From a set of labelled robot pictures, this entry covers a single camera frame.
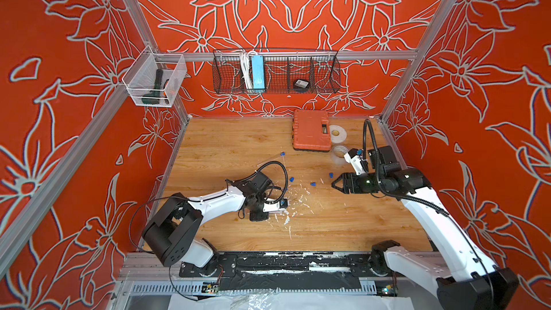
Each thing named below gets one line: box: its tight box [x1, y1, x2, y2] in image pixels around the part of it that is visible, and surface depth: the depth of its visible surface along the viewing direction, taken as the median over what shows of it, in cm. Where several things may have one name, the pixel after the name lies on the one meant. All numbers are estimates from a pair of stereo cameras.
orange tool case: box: [292, 109, 332, 152], surface depth 110 cm
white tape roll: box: [329, 124, 348, 144], surface depth 113 cm
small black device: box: [294, 78, 310, 93], surface depth 97 cm
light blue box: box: [251, 54, 266, 90], surface depth 91 cm
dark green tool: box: [141, 68, 163, 105], surface depth 82 cm
